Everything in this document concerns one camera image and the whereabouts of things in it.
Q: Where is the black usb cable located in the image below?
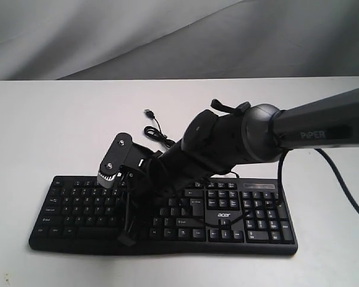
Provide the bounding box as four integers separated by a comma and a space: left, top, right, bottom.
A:
142, 108, 176, 149

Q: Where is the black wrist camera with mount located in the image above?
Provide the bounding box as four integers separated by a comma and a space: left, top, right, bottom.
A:
97, 133, 153, 188

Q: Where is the grey piper right arm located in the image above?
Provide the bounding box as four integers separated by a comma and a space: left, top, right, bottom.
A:
104, 88, 359, 247

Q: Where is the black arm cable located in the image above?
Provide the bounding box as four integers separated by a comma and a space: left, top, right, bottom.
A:
203, 148, 359, 233

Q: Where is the black acer keyboard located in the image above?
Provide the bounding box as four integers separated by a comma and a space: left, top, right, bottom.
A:
29, 176, 298, 256

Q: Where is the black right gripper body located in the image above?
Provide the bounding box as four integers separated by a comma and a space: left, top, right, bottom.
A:
117, 149, 180, 209

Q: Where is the grey backdrop cloth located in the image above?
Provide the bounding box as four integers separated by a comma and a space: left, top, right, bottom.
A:
0, 1, 359, 80

